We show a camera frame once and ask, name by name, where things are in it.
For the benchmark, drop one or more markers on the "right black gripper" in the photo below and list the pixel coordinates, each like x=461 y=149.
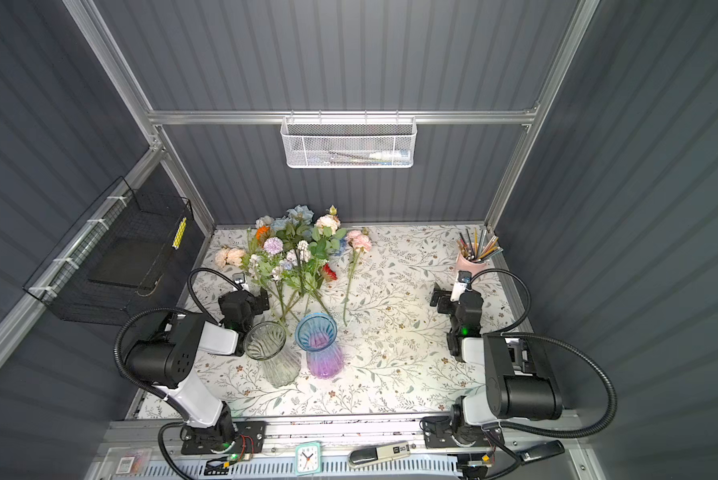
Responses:
x=443 y=300

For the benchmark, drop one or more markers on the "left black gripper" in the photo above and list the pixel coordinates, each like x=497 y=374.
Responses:
x=257 y=302

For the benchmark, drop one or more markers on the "blue purple glass vase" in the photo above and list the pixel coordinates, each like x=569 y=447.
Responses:
x=316 y=334

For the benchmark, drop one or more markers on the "cream peach rose stem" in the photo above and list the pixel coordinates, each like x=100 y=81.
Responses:
x=327 y=232

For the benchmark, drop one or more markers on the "pink rose stem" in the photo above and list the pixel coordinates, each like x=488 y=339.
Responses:
x=360 y=243

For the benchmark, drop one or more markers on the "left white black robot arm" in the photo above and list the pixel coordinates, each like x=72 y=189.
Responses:
x=156 y=350

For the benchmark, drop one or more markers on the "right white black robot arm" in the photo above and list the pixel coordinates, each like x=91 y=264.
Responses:
x=518 y=380

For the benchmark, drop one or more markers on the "clear ribbed glass vase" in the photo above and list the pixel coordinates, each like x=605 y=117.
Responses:
x=267 y=344

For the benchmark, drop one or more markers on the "pink pencil cup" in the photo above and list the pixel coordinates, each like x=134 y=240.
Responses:
x=465 y=268

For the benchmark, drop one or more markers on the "pale pink peony flower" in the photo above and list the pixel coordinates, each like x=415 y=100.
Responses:
x=229 y=256

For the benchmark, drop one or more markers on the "purple pompom flower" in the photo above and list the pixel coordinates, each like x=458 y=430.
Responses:
x=273 y=246

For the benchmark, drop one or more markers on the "lilac small blossom sprig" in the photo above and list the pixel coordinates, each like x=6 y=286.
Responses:
x=294 y=262

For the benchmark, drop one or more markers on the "orange flower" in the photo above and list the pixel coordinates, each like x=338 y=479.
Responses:
x=262 y=233

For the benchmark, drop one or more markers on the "floral patterned table mat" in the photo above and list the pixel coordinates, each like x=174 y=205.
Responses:
x=396 y=358

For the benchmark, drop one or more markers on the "red flower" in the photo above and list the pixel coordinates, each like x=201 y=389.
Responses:
x=328 y=273

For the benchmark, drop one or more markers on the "light blue flower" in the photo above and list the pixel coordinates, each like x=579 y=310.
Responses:
x=300 y=215

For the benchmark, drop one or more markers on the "blue hydrangea flower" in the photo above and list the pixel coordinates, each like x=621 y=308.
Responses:
x=342 y=247

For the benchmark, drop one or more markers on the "black flat device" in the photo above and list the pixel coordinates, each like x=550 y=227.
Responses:
x=542 y=452

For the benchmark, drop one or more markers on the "small green alarm clock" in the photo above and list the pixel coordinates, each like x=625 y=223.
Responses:
x=308 y=459

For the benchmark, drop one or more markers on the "grey stapler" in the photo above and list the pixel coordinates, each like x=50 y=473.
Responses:
x=373 y=455

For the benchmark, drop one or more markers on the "black wire basket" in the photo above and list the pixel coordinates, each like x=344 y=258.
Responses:
x=135 y=255

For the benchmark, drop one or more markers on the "white wire mesh basket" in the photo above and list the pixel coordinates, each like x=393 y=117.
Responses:
x=349 y=143

